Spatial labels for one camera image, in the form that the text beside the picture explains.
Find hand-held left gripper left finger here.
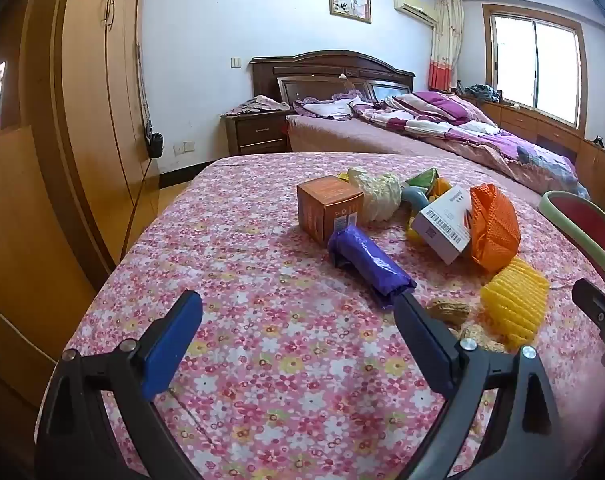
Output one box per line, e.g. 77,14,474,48
35,290,204,480

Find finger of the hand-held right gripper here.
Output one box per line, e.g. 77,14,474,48
571,272,605,361

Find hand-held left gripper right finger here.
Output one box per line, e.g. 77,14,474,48
394,292,564,480

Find yellow foam fruit net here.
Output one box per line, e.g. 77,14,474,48
480,257,552,346

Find purple plastic packet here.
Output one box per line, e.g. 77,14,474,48
327,224,417,311

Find green and red basin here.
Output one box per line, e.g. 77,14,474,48
539,190,605,282

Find white barcode box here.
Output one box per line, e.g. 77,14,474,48
411,184,476,266

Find orange foam fruit net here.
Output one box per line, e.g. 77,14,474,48
469,183,522,274

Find grey-blue plastic piece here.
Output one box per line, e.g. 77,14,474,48
399,185,433,210

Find green snack wrapper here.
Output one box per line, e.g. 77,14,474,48
404,168,441,194

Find orange cardboard box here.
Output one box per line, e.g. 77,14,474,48
296,175,365,243

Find pink floral tablecloth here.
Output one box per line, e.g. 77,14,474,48
35,152,605,480

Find blue checked cloth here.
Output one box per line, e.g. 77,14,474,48
516,144,591,202

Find low wooden cabinet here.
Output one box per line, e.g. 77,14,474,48
456,90,605,202

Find bed with brown sheet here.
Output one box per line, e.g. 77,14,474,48
286,112,591,202

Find purple patchwork quilt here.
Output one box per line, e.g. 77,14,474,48
351,90,581,187

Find dark wooden nightstand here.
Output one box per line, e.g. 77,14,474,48
219,107,294,157

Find blue clothes heap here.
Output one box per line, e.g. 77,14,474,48
464,82,503,104

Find wooden wardrobe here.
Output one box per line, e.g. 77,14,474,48
19,0,161,287

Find white and purple pillow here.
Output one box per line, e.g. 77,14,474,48
293,89,364,121

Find wooden framed window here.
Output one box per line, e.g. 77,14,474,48
481,3,583,129

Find pile of pink clothes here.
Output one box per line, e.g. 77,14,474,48
227,94,291,116

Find dark wooden headboard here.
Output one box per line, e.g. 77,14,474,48
248,49,416,114

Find cream and red curtain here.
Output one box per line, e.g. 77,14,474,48
427,0,464,94

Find white air conditioner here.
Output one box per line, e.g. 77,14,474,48
392,0,439,25

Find white cable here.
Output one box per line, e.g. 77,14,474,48
0,294,59,362

